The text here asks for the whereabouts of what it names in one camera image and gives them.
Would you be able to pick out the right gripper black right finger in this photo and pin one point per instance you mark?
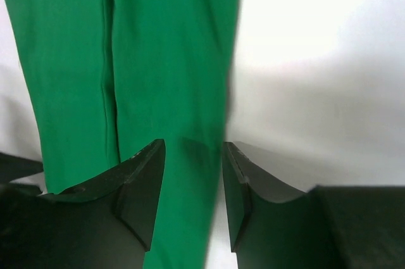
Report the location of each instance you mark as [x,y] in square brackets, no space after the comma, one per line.
[265,215]

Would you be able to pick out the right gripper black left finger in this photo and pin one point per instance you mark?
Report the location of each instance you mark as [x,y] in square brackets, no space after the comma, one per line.
[112,212]

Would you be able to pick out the green t shirt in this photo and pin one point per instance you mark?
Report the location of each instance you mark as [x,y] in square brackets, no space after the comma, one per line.
[106,77]

